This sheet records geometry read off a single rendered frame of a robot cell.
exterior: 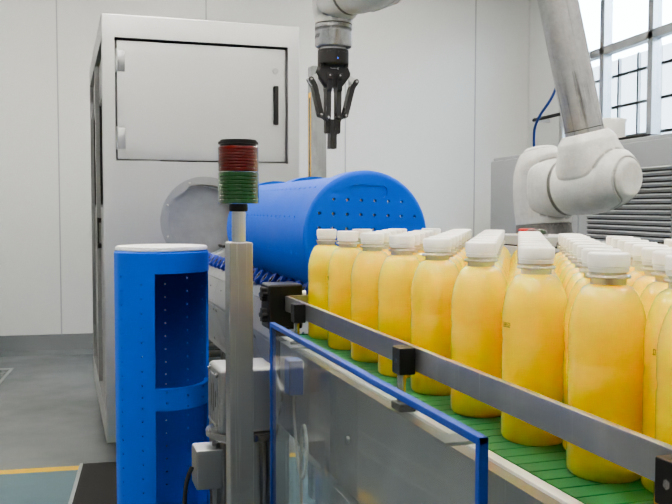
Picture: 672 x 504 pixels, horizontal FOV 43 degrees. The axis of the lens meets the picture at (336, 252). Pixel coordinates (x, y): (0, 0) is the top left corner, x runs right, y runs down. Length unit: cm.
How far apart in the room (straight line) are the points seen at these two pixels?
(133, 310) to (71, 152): 454
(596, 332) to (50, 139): 642
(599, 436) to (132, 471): 206
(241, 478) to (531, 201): 129
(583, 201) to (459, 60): 536
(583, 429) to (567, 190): 156
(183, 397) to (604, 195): 132
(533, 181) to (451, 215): 507
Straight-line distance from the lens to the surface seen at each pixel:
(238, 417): 137
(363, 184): 182
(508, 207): 489
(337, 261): 151
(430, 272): 115
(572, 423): 78
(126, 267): 257
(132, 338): 258
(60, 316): 707
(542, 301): 92
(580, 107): 227
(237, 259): 133
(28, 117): 708
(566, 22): 228
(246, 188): 132
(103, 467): 350
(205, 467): 163
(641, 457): 70
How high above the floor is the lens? 115
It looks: 3 degrees down
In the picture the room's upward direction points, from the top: straight up
